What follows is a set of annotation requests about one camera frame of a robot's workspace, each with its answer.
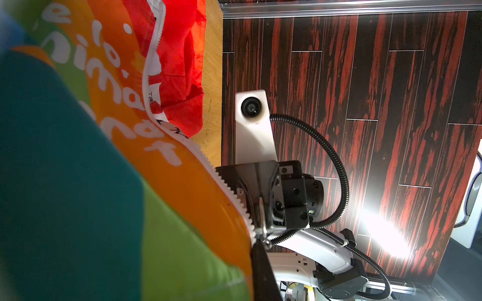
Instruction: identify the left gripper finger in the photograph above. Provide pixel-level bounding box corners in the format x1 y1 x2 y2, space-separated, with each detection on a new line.
251 239 282 301

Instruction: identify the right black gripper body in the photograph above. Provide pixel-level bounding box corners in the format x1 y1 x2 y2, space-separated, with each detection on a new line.
215 161 325 239

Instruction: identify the white orange kids jacket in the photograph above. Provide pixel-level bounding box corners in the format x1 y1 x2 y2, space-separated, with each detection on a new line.
1 1 254 300

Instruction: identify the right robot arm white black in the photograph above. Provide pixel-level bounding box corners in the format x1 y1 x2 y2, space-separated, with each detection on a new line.
216 161 368 300

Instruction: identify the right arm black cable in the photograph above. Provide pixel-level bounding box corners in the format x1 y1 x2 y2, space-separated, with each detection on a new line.
268 113 392 301

